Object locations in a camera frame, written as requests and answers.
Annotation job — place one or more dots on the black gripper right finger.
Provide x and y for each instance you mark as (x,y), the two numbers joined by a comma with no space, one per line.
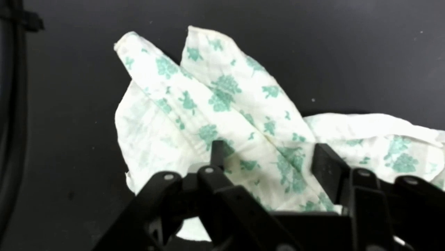
(394,213)

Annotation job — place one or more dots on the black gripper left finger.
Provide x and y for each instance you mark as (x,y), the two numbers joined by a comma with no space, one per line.
(223,209)

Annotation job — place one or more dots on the white towel with green print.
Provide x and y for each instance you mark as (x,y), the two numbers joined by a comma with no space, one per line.
(231,101)

